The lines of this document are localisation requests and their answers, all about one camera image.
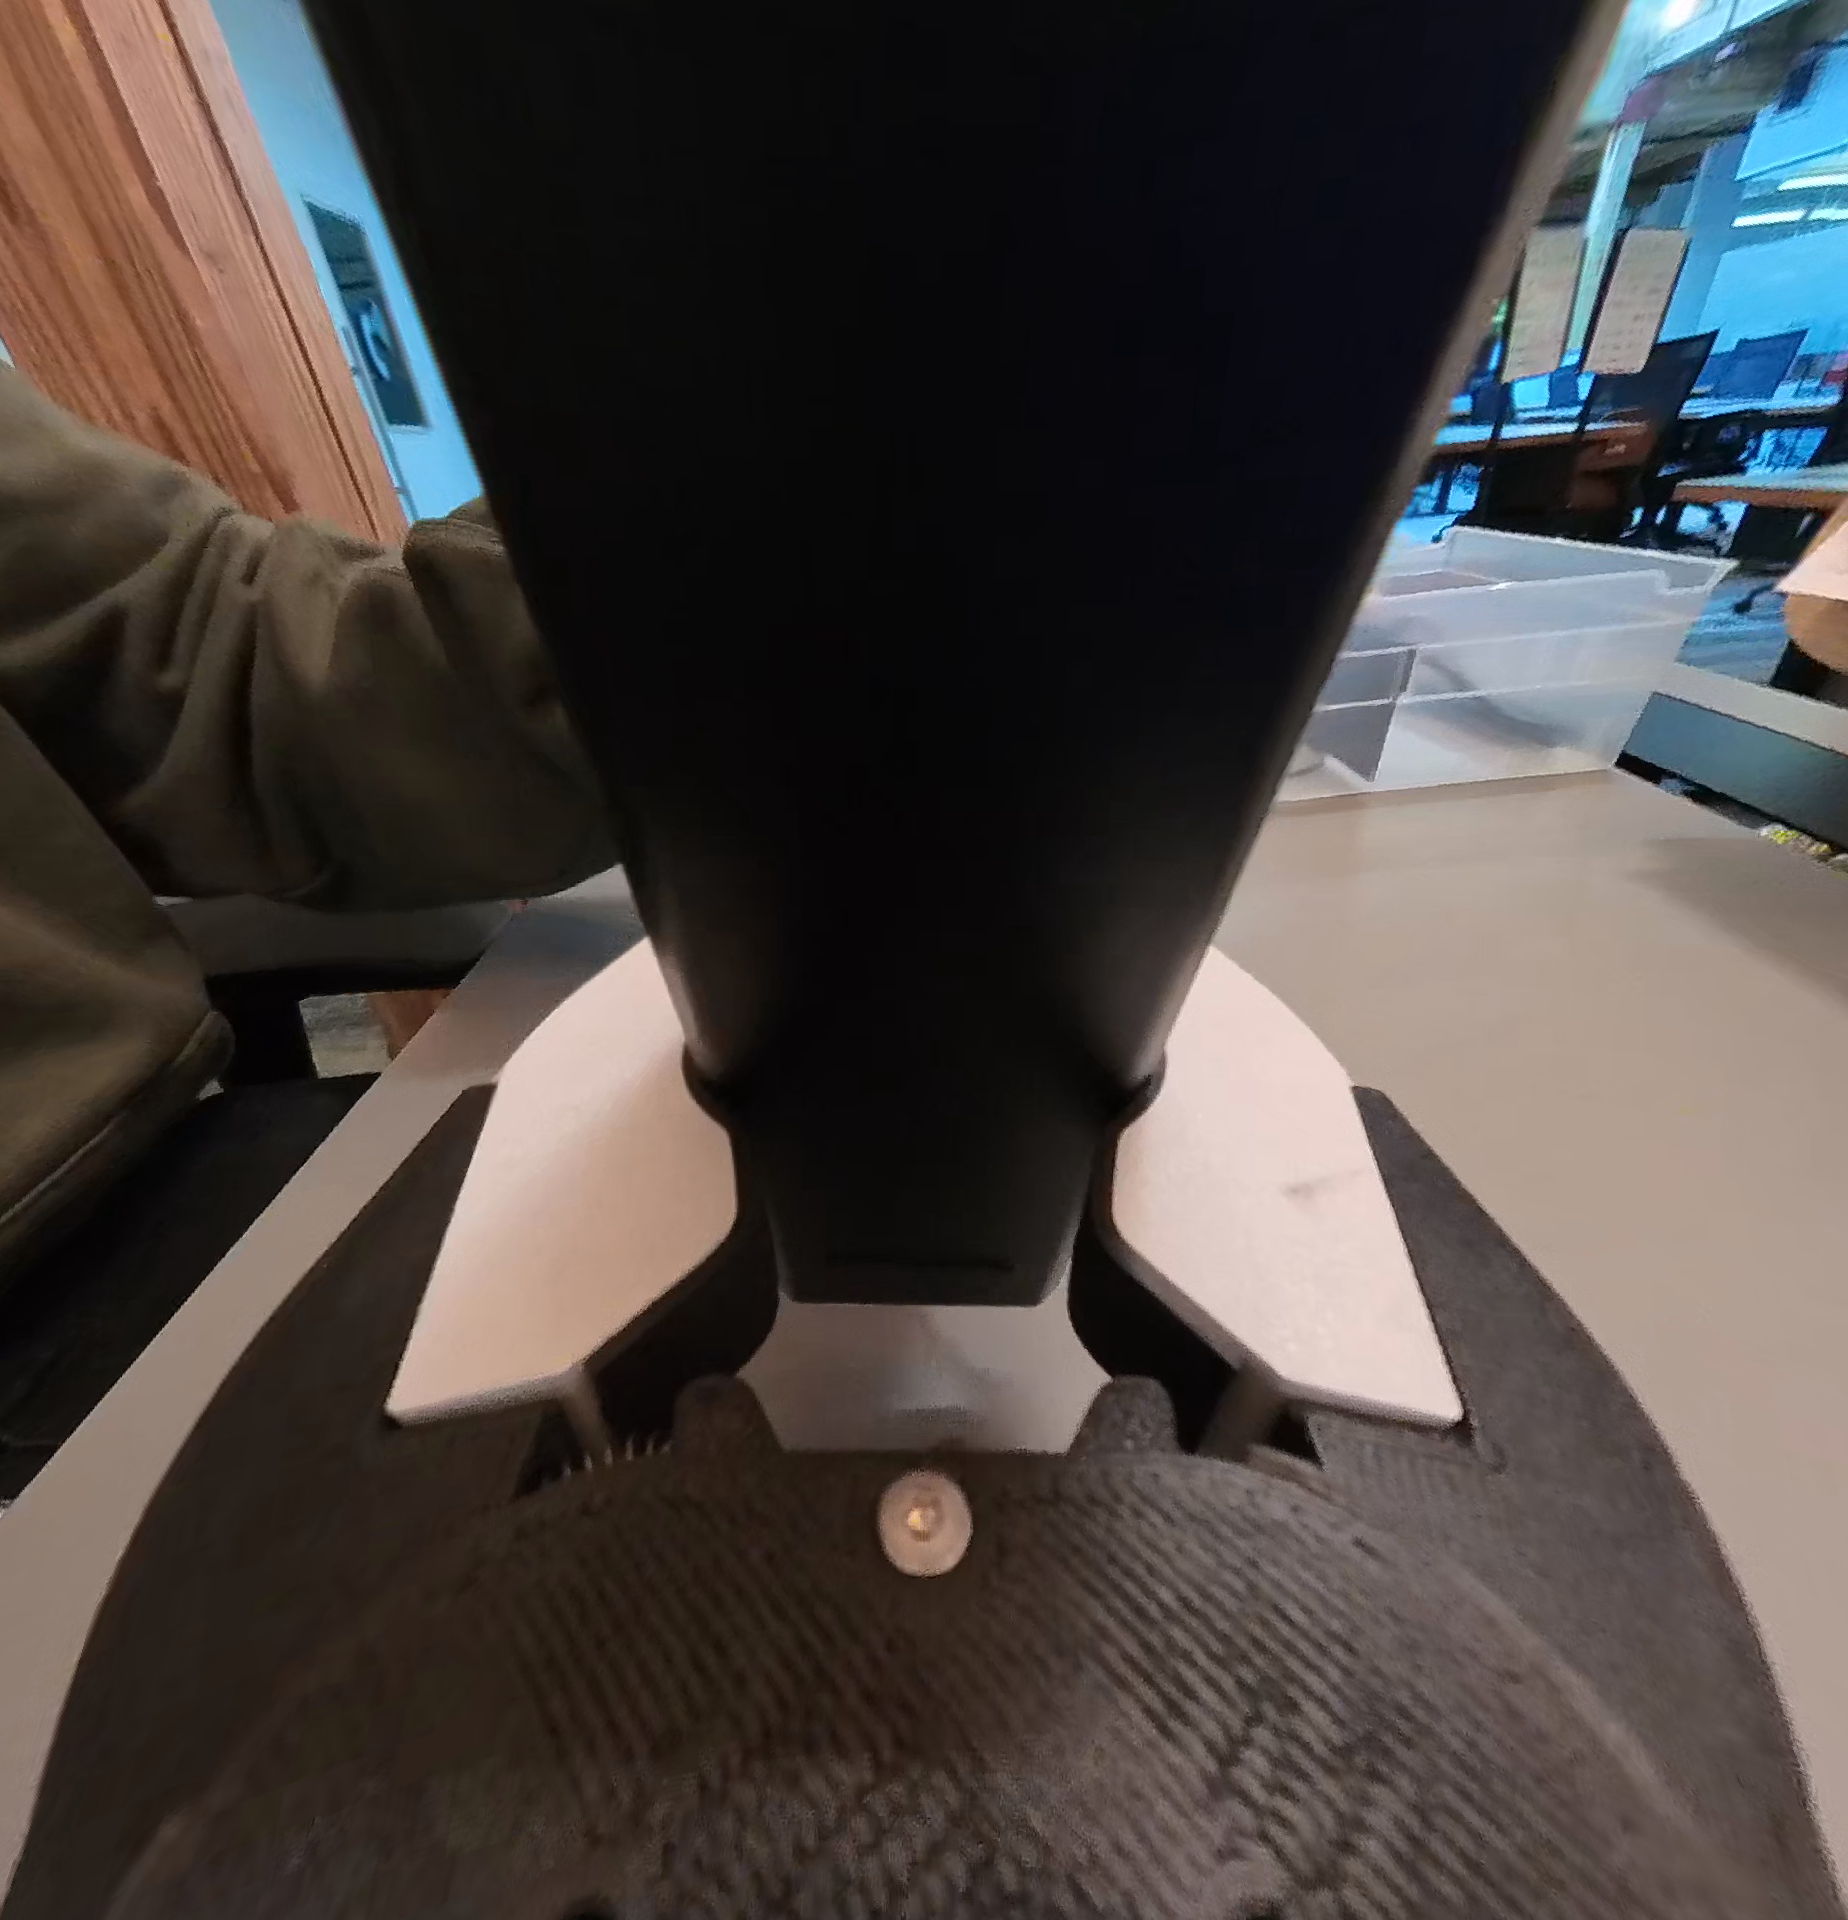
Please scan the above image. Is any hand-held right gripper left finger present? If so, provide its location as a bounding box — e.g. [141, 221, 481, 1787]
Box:
[385, 935, 784, 1487]

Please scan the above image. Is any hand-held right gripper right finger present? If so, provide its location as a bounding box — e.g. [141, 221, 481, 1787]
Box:
[1075, 944, 1471, 1463]

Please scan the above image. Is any black plastic device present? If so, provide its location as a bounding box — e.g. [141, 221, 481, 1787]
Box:
[301, 0, 1633, 1307]

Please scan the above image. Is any person's left forearm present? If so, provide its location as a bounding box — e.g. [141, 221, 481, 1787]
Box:
[0, 335, 622, 911]

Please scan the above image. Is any grey desk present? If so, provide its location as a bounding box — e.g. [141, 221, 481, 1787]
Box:
[0, 749, 1848, 1920]

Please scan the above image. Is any olive green jacket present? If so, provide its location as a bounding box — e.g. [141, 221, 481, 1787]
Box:
[0, 672, 240, 1310]

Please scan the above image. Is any clear plastic storage bin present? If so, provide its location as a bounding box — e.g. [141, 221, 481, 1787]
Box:
[1277, 524, 1740, 809]

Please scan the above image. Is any black flat panel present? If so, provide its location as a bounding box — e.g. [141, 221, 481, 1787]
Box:
[1614, 666, 1848, 905]

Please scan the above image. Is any long wooden table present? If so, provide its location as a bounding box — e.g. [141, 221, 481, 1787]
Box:
[1434, 391, 1845, 515]

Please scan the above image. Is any brown cardboard box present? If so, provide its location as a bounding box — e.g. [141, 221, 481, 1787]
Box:
[1770, 443, 1848, 685]

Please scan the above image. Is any black mesh office chair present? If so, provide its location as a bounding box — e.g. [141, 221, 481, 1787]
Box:
[1479, 330, 1723, 546]

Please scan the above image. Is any paper flip chart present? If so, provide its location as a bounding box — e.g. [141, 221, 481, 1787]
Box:
[1585, 223, 1697, 378]
[1500, 223, 1597, 386]

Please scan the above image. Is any wooden pillar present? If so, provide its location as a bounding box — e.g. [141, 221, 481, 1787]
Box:
[0, 0, 410, 546]

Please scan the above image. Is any dark framed wall picture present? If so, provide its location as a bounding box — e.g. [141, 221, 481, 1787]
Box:
[301, 198, 433, 436]

